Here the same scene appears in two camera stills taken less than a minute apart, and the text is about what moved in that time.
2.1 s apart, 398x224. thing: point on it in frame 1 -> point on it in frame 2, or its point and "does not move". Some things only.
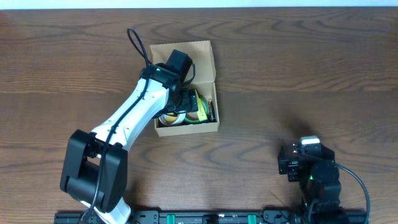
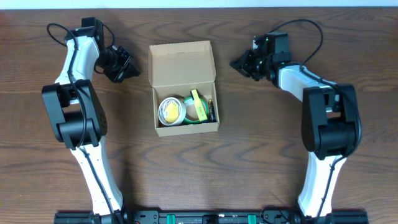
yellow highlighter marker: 201,111 does not move
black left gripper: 189,102 -> 122,70
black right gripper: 290,164 -> 240,63
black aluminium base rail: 221,217 does not move
